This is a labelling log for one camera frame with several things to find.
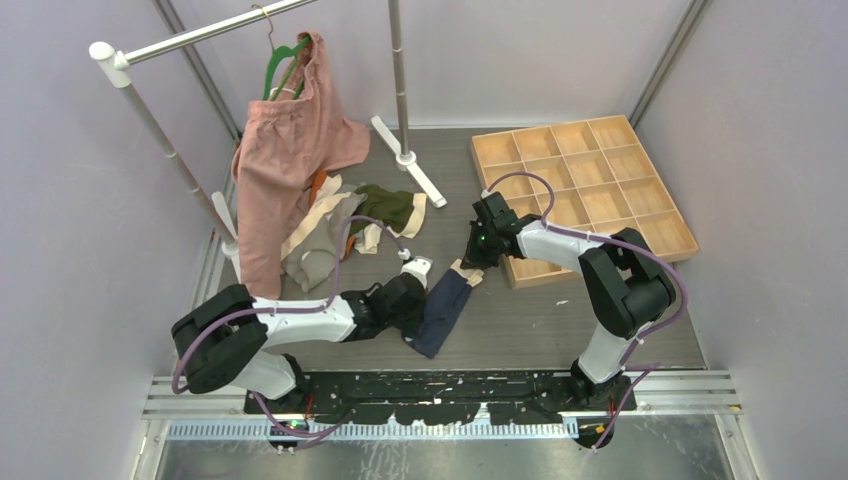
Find navy underwear cream waistband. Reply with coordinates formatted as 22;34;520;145
401;259;484;359

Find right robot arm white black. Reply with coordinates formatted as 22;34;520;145
462;192;686;409

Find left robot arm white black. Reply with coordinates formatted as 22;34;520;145
171;272;426;413

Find olive green underwear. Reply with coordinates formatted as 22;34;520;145
354;184;428;238

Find orange underwear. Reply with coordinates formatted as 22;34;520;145
308;170;328;208

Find wooden compartment tray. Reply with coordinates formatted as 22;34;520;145
471;115;699;263

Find pink trousers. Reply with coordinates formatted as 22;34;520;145
231;31;370;298

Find green clothes hanger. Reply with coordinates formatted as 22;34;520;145
251;5;313;102

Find white metal clothes rack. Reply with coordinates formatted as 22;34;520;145
89;0;449;283

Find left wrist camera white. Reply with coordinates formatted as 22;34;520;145
400;256;433;290

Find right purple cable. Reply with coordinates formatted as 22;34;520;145
483;171;690;452

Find purple cable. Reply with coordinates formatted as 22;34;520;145
483;171;690;452
170;215;413;396

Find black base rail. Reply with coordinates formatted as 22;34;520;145
266;370;636;426

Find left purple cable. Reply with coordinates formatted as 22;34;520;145
170;215;413;396

